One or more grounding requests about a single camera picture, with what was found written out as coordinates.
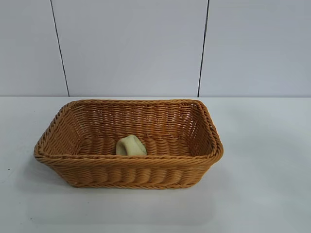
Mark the pale yellow egg yolk pastry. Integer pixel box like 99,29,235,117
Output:
116,134,148,156

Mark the brown woven wicker basket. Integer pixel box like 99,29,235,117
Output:
33,98,224,190

